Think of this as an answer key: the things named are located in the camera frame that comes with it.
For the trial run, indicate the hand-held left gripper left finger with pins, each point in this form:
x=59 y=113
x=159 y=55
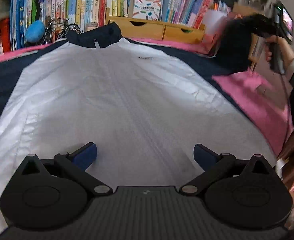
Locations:
x=85 y=155

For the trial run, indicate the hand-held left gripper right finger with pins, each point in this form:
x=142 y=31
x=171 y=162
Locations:
x=204 y=155

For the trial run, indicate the navy white jacket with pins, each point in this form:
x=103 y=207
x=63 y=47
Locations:
x=124 y=92

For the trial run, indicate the person's right hand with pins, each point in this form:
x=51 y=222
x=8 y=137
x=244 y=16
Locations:
x=288 y=51

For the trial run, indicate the brown cardboard box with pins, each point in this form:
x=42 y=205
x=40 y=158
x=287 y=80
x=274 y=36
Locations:
x=247 y=8

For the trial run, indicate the row of pink blue books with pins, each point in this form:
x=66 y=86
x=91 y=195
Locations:
x=184 y=7

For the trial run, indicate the wooden drawer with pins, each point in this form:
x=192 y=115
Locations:
x=182 y=36
x=142 y=31

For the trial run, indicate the wooden drawer unit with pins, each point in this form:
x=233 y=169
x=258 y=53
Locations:
x=157 y=31

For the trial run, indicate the black miniature bicycle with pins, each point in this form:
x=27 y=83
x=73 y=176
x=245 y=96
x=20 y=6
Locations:
x=61 y=31

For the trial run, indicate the small clear plastic box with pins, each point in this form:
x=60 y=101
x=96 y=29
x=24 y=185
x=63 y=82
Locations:
x=91 y=28

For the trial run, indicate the white printed box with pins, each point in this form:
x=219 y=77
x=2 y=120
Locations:
x=147 y=8

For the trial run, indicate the blue round plush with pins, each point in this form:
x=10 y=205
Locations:
x=35 y=31

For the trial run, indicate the row of picture books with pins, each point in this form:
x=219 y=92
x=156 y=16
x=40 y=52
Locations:
x=81 y=7

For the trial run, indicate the row of tall blue books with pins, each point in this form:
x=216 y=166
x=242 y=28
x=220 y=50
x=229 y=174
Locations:
x=24 y=10

